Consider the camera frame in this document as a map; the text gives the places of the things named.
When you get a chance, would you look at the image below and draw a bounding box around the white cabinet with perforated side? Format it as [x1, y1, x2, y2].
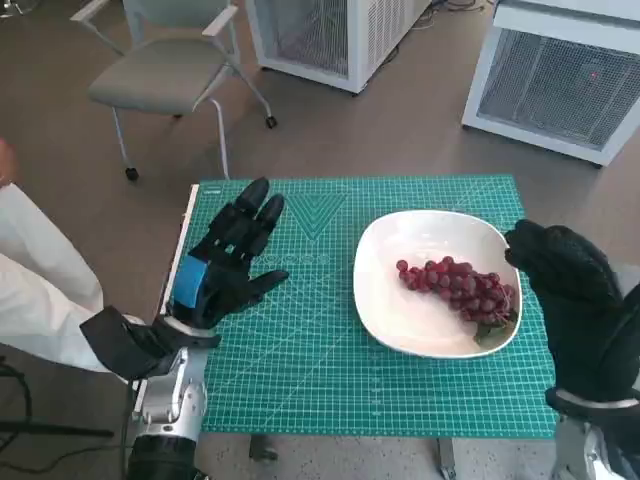
[244, 0, 431, 96]

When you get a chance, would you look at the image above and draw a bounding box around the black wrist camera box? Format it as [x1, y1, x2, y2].
[79, 307, 171, 386]
[607, 404, 640, 480]

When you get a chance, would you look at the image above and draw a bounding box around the black cable tangle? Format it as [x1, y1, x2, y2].
[429, 0, 496, 29]

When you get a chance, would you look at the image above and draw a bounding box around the person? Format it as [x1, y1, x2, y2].
[0, 137, 106, 374]

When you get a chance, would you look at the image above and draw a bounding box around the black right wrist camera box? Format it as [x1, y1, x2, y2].
[607, 404, 640, 480]

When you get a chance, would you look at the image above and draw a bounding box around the metal table bracket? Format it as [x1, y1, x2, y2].
[248, 435, 279, 464]
[433, 438, 457, 479]

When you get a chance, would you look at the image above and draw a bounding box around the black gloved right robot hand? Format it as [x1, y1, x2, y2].
[503, 218, 640, 404]

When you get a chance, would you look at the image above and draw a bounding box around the black bar on floor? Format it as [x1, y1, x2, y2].
[0, 422, 115, 439]

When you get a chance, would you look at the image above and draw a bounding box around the white cabinet with mesh front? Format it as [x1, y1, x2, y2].
[460, 0, 640, 169]

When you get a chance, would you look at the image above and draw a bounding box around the green cutting mat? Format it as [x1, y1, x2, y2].
[167, 173, 559, 435]

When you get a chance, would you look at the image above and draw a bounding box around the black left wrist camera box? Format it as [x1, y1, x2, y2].
[79, 307, 171, 386]

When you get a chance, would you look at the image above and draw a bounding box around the black floor cable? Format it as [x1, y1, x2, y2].
[0, 357, 32, 426]

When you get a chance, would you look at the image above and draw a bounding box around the white rounded square plate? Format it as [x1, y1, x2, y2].
[352, 210, 524, 360]

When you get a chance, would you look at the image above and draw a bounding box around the grey chair with white frame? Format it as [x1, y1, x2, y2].
[69, 0, 279, 182]

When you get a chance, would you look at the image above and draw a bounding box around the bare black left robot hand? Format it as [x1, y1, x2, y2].
[169, 176, 291, 331]

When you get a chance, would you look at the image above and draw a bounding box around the red toy grape bunch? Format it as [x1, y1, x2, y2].
[396, 255, 520, 347]

